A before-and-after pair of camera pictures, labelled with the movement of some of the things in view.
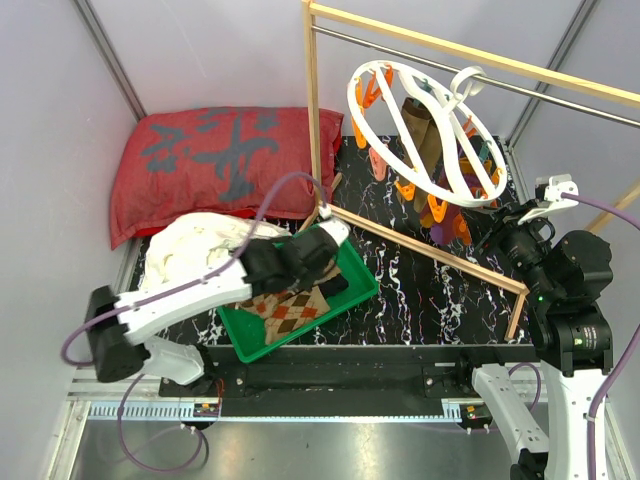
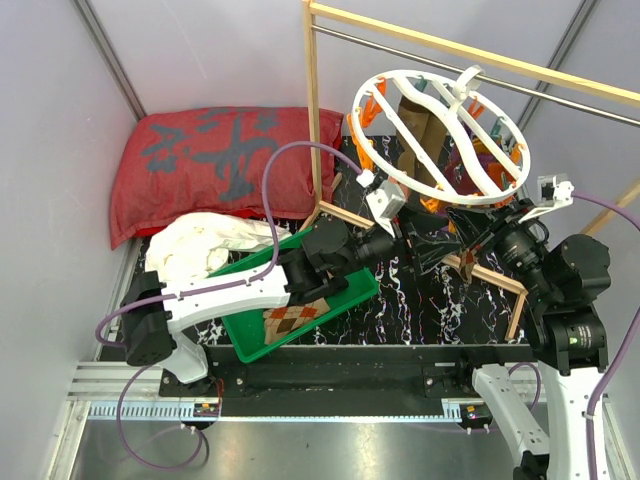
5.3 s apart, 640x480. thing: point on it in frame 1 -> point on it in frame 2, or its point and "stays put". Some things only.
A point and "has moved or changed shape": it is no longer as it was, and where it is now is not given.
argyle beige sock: (283, 313) stays put
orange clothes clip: (437, 210) has moved or changed shape
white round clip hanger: (434, 139) has moved or changed shape
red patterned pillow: (219, 161) stays put
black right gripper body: (523, 245) stays put
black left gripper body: (302, 280) -> (377, 243)
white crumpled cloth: (190, 245) stays put
